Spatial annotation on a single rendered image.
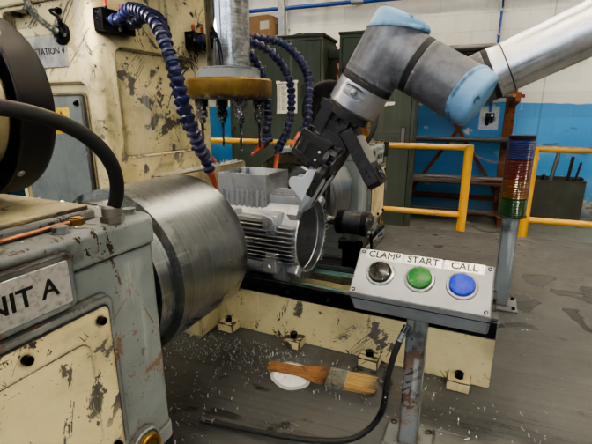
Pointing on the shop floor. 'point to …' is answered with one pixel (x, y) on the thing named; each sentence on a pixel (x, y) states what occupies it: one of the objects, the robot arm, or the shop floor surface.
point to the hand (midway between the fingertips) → (307, 208)
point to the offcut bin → (558, 195)
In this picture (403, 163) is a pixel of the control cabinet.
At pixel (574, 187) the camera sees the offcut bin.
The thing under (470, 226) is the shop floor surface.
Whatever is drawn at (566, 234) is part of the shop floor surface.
